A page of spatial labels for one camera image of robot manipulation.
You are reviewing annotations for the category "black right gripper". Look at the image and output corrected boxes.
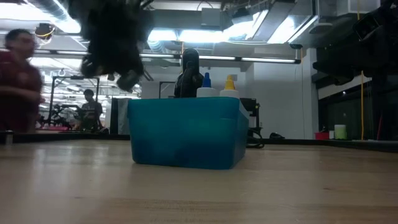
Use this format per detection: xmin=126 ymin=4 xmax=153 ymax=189
xmin=312 ymin=0 xmax=398 ymax=86

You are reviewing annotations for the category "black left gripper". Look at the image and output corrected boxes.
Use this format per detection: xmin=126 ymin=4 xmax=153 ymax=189
xmin=67 ymin=0 xmax=154 ymax=92

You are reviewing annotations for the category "teal plastic bin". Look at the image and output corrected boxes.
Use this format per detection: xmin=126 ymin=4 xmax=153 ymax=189
xmin=127 ymin=96 xmax=250 ymax=170

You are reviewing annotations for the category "large yellow food coloring bottle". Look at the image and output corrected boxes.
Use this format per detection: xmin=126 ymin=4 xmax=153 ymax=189
xmin=219 ymin=74 xmax=240 ymax=99

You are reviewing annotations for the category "person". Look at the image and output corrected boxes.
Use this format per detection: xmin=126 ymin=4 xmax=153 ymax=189
xmin=79 ymin=89 xmax=104 ymax=131
xmin=0 ymin=28 xmax=44 ymax=133

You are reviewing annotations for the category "black cabinet grey cover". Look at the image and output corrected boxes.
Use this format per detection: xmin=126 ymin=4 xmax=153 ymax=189
xmin=109 ymin=97 xmax=130 ymax=136

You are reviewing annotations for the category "long ceiling light bar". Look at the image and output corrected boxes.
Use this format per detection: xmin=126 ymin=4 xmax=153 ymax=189
xmin=0 ymin=48 xmax=302 ymax=65

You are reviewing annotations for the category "black equipment cart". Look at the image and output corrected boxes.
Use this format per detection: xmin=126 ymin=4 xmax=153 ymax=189
xmin=239 ymin=97 xmax=261 ymax=128

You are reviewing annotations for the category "black ceiling cord reel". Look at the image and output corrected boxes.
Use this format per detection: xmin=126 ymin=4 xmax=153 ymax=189
xmin=34 ymin=22 xmax=57 ymax=41

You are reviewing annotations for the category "black aluminium table frame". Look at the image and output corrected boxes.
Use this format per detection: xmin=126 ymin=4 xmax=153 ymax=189
xmin=0 ymin=131 xmax=398 ymax=154

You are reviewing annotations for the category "black lamp power cord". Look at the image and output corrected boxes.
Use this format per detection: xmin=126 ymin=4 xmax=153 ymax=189
xmin=246 ymin=126 xmax=266 ymax=149

